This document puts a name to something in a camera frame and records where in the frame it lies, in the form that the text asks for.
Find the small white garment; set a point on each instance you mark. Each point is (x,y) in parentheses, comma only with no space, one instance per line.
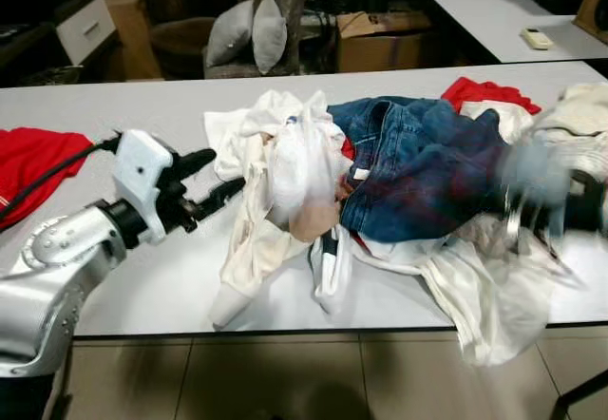
(494,116)

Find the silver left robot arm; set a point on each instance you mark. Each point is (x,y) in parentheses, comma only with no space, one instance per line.
(47,268)

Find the brown round basket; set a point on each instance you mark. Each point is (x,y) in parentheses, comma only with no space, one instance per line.
(176,49)

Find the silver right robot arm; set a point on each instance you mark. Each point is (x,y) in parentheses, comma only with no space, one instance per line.
(579,206)

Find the white garment black trim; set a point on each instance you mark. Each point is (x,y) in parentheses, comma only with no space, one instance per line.
(332,277)

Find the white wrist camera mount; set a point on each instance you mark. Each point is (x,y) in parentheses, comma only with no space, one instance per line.
(532,168)
(142,168)

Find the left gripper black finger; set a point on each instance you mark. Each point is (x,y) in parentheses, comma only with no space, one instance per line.
(197,162)
(220,195)

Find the cream knitted garment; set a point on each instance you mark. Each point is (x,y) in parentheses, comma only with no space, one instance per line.
(579,111)

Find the white remote control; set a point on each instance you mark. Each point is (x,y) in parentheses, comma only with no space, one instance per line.
(537,38)

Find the thin white shirt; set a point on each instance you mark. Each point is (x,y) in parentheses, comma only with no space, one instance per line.
(484,296)

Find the small red garment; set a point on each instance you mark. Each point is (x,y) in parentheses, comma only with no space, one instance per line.
(480,90)

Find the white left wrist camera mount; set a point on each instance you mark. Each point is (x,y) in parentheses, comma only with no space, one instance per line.
(142,168)

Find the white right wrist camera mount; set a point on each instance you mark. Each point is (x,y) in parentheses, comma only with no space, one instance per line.
(532,168)

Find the blue denim jeans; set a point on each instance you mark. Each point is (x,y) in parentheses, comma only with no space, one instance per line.
(418,163)

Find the open brown cardboard box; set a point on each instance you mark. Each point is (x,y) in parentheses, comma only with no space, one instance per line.
(380,49)

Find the red top with plaid lining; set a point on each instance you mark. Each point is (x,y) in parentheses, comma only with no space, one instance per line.
(33,159)

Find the dark-topped white TV stand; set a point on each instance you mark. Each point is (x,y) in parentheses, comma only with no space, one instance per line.
(90,30)

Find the brown wooden speaker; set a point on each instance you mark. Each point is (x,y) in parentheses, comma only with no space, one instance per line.
(594,7)

